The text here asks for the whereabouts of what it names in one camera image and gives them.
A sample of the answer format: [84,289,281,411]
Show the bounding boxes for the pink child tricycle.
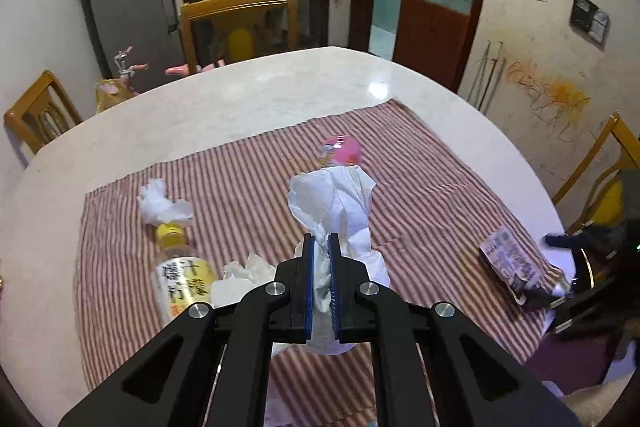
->
[112,44,227,96]

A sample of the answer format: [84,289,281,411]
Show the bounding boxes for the black wall intercom panel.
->
[570,0,611,48]

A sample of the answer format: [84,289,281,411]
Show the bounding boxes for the white tissue small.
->
[138,178,193,227]

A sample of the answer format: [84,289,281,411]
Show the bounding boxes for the wooden chair at far side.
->
[178,0,298,76]

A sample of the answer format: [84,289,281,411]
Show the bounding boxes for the grey printed snack pouch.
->
[480,225,546,307]

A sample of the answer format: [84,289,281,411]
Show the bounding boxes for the yellow cap lemon bottle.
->
[153,223,217,325]

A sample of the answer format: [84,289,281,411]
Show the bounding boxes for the white tissue large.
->
[288,166,390,355]

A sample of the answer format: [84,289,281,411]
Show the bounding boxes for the red striped cloth mat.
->
[74,101,559,388]

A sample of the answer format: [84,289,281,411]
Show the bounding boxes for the white dustpan with handles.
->
[466,40,506,114]

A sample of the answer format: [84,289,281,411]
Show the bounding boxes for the yellow plastic bag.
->
[94,78,138,114]

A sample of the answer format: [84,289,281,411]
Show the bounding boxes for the grey refrigerator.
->
[89,0,184,93]

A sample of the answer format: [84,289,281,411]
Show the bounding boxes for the wooden chair at left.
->
[3,70,82,154]

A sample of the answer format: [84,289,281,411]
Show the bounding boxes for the wooden chair near bin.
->
[552,112,639,235]

